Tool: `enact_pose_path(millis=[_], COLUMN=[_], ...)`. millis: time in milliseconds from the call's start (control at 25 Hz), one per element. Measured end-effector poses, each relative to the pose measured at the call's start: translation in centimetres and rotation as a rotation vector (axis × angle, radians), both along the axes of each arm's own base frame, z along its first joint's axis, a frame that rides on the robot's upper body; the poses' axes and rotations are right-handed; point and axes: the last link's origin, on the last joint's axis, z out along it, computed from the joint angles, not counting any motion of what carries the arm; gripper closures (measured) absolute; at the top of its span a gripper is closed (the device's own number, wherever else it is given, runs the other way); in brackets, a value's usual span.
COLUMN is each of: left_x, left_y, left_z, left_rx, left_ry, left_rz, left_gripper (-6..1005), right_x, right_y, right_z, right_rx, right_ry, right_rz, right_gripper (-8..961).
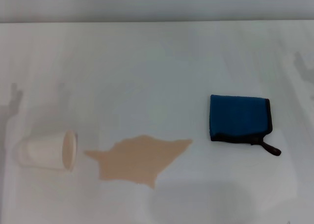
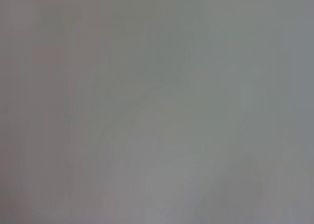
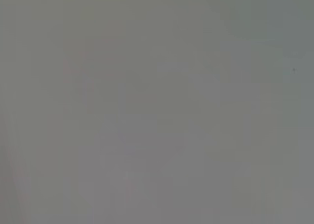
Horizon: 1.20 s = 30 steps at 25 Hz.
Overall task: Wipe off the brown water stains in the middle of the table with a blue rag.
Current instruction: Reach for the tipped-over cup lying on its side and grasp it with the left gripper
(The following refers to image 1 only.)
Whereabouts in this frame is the brown water stain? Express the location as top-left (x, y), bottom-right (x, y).
top-left (83, 134), bottom-right (193, 190)

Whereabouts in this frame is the white paper cup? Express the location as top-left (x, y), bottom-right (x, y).
top-left (18, 129), bottom-right (79, 173)

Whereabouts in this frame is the blue rag with black trim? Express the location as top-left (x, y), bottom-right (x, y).
top-left (209, 94), bottom-right (282, 157)

